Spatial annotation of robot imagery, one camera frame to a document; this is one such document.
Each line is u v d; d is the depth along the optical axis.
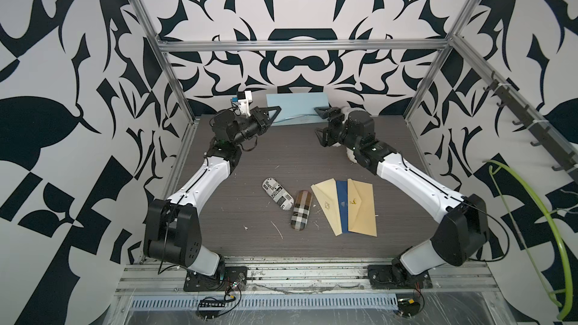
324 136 0.71
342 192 0.93
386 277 0.74
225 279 0.72
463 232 0.43
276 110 0.73
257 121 0.66
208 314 0.69
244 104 0.70
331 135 0.70
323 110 0.72
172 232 0.43
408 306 0.71
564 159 0.51
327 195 0.93
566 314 0.51
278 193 0.91
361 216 0.87
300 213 0.85
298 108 0.73
